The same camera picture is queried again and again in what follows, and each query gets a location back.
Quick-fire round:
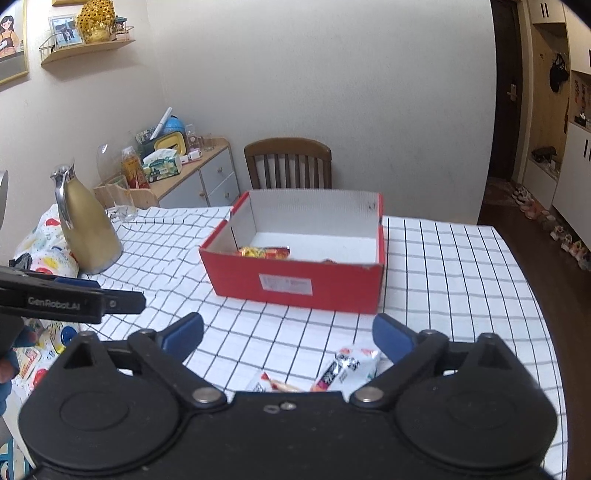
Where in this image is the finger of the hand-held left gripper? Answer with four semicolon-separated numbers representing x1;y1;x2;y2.
102;290;147;315
54;275;102;291

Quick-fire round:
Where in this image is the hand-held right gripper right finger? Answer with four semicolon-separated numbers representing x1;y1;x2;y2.
349;314;522;409

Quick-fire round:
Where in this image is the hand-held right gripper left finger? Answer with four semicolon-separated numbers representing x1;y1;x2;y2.
62;312;228;409

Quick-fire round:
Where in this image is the white black snack packet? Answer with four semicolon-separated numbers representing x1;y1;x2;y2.
310;346;382;394

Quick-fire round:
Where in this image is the orange snack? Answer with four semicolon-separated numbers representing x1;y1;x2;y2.
245;371;306;393

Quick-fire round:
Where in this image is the red cardboard box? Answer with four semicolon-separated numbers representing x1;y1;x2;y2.
199;189;385;315

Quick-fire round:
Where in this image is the yellow red snack packet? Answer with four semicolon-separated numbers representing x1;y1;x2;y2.
238;246;291;260

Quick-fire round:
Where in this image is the colourful printed cloth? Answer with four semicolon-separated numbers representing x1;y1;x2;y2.
8;205;80;409

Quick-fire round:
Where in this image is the gold thermos jug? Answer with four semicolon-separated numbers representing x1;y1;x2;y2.
51;159;123;274

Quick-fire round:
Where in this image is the black white checked tablecloth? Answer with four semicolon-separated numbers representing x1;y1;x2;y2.
9;205;566;480

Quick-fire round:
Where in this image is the clear glass cup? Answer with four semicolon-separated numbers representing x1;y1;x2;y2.
105;175;138;221

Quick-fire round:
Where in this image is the wooden desktop rack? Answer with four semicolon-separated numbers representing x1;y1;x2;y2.
93;178;160;209

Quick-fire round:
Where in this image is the tall clear glass jar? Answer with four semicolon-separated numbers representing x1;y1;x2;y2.
96;143;122;185

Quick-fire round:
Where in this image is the orange drink bottle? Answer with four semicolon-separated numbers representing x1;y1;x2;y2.
121;147;149;189

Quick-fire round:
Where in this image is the green tissue box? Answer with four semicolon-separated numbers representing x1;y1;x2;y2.
142;154;182;179

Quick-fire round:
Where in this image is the wooden sideboard with grey drawers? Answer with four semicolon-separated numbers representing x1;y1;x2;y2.
95;137;241;208

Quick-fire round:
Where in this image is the row of shoes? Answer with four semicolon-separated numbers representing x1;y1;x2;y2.
512;184;591;271

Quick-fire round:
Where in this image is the wooden chair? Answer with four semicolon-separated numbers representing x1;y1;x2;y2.
244;137;333;191

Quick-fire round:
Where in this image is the gold ornament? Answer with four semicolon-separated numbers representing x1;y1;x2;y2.
76;0;116;44

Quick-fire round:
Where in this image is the dark wooden door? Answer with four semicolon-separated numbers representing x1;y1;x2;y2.
489;0;533;182

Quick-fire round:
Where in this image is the black hanging bag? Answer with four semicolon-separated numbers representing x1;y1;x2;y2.
549;53;570;93

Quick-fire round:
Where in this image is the white upper cabinet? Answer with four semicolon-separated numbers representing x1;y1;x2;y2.
530;0;591;75

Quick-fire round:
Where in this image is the wooden wall shelf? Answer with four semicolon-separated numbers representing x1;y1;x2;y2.
41;38;136;66

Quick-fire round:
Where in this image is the white cabinet with black handles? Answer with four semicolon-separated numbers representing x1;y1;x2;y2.
551;124;591;241

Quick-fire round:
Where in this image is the wall poster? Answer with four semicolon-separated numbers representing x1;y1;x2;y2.
0;0;30;86

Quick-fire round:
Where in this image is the small photo frame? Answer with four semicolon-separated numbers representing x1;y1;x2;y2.
48;14;84;48

